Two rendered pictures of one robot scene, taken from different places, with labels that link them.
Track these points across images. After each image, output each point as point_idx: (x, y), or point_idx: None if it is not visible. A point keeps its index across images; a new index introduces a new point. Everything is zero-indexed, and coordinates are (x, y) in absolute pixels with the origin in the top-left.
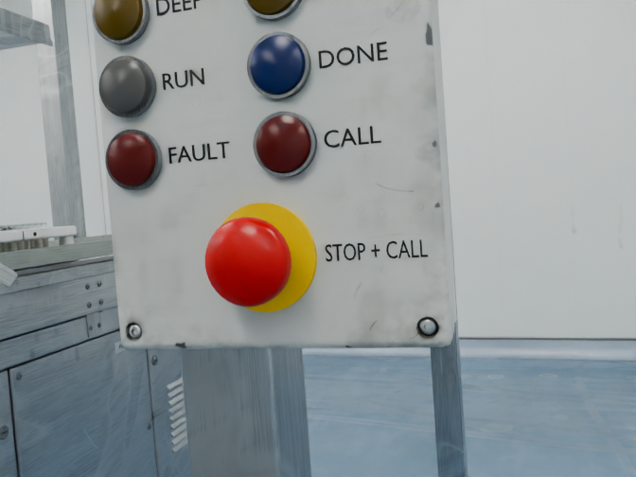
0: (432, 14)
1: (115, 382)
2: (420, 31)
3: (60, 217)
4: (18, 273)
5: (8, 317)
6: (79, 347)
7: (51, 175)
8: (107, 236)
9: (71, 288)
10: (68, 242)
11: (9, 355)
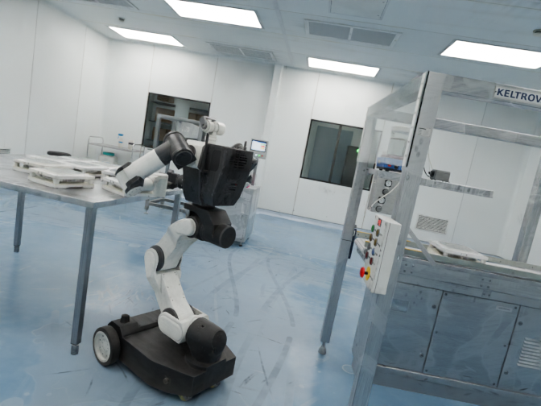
0: (382, 253)
1: (491, 319)
2: (378, 254)
3: (516, 250)
4: (453, 264)
5: (443, 275)
6: (476, 298)
7: (519, 234)
8: (538, 266)
9: (474, 276)
10: (482, 262)
11: (443, 287)
